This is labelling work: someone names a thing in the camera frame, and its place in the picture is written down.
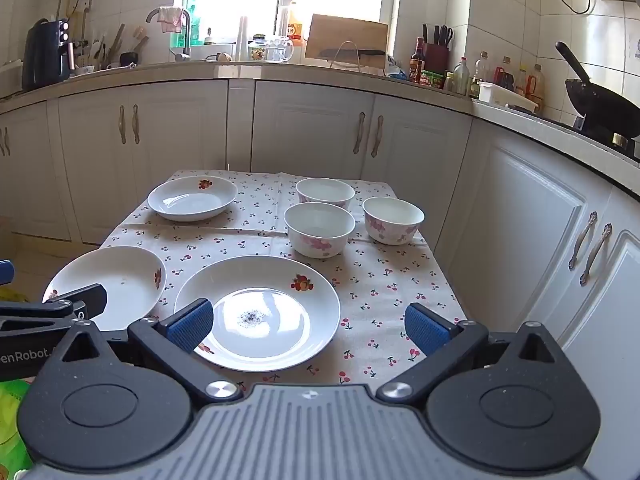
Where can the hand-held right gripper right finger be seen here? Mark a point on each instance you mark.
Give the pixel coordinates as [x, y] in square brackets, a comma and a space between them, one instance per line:
[425, 327]

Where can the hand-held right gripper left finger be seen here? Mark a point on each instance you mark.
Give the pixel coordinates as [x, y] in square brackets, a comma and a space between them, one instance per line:
[192, 322]

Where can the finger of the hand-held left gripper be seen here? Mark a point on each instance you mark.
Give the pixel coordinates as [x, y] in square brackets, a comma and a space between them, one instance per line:
[6, 274]
[85, 297]

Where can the white fruit print plate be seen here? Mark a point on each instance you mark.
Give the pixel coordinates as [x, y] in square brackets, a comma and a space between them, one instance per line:
[120, 285]
[190, 202]
[280, 310]

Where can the white pink floral bowl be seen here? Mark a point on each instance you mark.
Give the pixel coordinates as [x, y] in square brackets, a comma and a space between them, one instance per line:
[392, 220]
[325, 192]
[320, 230]

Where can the cherry print tablecloth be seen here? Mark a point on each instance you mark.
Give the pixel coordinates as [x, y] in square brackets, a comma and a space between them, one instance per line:
[400, 280]

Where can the green tissue pack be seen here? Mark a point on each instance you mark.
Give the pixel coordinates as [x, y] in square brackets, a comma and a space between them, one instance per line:
[12, 410]

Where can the white cabinet door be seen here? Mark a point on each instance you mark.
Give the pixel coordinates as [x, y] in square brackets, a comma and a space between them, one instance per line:
[95, 170]
[615, 360]
[520, 220]
[180, 130]
[420, 160]
[30, 185]
[310, 130]

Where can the black air fryer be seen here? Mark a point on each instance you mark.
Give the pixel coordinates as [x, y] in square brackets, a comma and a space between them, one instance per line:
[45, 55]

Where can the small black bowl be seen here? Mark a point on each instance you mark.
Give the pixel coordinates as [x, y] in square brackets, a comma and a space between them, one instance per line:
[128, 59]

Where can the black gas stove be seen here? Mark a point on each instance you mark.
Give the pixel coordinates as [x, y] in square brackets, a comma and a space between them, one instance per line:
[565, 127]

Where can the white plastic container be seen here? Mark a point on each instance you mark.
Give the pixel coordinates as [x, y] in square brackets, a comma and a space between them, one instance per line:
[500, 92]

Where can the green red box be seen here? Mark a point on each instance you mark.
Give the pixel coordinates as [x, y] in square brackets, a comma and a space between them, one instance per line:
[432, 79]

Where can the clear condiment bottle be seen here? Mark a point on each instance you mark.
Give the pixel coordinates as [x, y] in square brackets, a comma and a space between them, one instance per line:
[479, 72]
[461, 80]

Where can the blue plastic bag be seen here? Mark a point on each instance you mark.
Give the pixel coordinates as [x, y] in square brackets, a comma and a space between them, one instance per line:
[396, 71]

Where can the dark red cap bottle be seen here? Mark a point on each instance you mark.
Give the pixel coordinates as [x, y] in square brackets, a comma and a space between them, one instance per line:
[505, 80]

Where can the dark sauce bottle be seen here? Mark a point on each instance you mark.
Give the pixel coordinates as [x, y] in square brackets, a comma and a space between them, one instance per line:
[416, 65]

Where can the cooking oil bottle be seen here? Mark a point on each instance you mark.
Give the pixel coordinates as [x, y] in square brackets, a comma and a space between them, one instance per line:
[536, 87]

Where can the dark red knife block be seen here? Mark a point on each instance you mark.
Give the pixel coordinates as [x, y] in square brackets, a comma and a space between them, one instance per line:
[436, 57]

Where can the floral glass jar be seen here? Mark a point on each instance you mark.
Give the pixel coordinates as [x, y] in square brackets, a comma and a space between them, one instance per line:
[257, 51]

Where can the chrome faucet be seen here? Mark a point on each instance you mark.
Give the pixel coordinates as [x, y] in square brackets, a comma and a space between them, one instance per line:
[186, 35]

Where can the black wok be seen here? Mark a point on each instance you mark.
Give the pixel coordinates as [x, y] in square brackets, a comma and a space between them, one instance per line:
[600, 102]

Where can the clear plastic bottle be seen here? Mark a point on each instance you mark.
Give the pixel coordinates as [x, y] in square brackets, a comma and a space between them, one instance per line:
[242, 40]

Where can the pink cloth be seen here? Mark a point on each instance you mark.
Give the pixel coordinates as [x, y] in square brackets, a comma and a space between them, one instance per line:
[170, 19]

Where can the green soap bottle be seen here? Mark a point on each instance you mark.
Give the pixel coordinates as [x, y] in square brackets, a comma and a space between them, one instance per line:
[193, 22]

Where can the wooden cutting board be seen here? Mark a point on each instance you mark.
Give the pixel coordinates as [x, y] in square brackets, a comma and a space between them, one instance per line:
[345, 32]

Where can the orange juice bottle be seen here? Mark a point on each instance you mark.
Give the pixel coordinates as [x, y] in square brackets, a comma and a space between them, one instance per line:
[296, 27]

